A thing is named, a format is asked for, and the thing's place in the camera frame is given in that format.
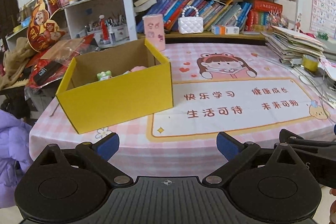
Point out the yellow cardboard box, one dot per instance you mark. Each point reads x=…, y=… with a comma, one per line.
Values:
x=90, y=104

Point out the yellow tape roll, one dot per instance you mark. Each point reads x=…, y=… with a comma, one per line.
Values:
x=310, y=63

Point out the orange white small box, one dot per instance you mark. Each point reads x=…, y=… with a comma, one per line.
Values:
x=224, y=30

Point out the purple school backpack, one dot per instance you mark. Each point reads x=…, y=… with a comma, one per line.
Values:
x=15, y=157

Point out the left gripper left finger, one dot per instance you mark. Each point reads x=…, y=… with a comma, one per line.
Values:
x=97, y=155

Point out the brown plush blanket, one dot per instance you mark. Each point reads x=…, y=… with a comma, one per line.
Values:
x=15, y=62

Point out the black rectangular box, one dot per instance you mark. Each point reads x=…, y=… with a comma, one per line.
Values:
x=43, y=74

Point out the pink plush toy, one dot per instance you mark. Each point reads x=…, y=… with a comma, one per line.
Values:
x=138, y=68

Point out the green frog toy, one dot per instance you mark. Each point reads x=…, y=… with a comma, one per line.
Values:
x=104, y=75

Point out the white quilted mini purse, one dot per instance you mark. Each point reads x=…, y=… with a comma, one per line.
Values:
x=190, y=24

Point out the red cartoon fortune decoration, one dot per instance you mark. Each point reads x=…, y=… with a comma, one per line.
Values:
x=43, y=32

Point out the white cubby shelf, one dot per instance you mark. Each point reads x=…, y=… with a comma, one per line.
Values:
x=74, y=18

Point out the pink cylindrical pen holder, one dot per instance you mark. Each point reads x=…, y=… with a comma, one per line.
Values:
x=154, y=30

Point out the pink checkered tablecloth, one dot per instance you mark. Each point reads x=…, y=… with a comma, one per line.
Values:
x=181, y=141

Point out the cartoon desk mat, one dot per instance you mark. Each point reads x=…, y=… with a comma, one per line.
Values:
x=235, y=102

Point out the white pen cup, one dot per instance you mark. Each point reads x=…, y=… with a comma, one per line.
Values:
x=117, y=33

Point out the stack of papers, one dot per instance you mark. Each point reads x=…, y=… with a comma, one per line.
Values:
x=289, y=44

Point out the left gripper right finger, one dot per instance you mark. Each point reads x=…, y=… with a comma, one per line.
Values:
x=239, y=157

